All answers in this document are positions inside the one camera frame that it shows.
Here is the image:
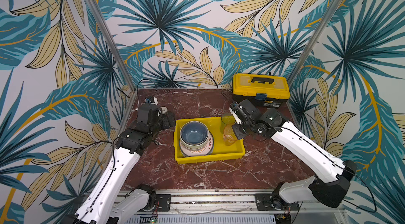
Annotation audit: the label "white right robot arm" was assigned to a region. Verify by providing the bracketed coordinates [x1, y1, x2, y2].
[229, 99, 357, 210]

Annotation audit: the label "clear drinking glass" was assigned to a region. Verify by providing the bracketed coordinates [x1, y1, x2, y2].
[223, 124, 239, 147]

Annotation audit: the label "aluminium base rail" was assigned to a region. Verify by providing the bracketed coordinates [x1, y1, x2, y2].
[72, 189, 317, 224]

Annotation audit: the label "blue textured plastic cup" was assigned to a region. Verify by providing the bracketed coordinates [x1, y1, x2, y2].
[220, 113, 236, 132]

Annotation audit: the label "yellow plastic bin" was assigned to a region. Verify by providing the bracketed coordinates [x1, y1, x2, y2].
[174, 117, 246, 164]

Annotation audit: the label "dark blue bowl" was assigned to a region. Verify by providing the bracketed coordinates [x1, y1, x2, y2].
[180, 121, 209, 147]

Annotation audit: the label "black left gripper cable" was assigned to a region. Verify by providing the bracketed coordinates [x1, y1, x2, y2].
[135, 78, 159, 98]

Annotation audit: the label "pale green bowl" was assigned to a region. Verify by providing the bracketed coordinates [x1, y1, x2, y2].
[179, 139, 209, 151]

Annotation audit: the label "yellow black plastic toolbox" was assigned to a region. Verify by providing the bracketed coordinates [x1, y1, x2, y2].
[232, 73, 291, 109]

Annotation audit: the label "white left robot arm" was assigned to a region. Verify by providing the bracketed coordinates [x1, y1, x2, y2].
[62, 103, 176, 224]

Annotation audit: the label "white plate orange sunburst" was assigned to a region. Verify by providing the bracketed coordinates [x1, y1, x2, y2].
[180, 133, 214, 157]

